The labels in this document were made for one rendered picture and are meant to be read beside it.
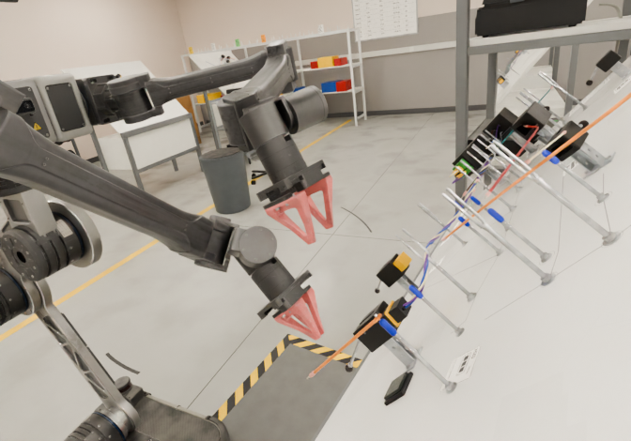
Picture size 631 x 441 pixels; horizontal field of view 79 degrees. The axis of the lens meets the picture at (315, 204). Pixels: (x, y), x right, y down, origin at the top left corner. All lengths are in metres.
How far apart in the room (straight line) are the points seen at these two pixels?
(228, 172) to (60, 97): 2.96
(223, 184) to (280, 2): 5.81
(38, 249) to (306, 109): 0.76
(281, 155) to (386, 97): 7.84
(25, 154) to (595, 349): 0.52
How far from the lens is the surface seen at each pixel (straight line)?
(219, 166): 3.96
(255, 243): 0.59
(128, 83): 1.05
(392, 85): 8.29
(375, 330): 0.59
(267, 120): 0.54
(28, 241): 1.12
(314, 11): 8.80
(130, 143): 5.21
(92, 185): 0.52
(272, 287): 0.65
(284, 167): 0.54
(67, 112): 1.15
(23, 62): 8.29
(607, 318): 0.36
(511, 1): 1.46
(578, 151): 0.68
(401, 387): 0.57
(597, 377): 0.32
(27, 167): 0.49
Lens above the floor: 1.51
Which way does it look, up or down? 22 degrees down
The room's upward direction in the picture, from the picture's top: 8 degrees counter-clockwise
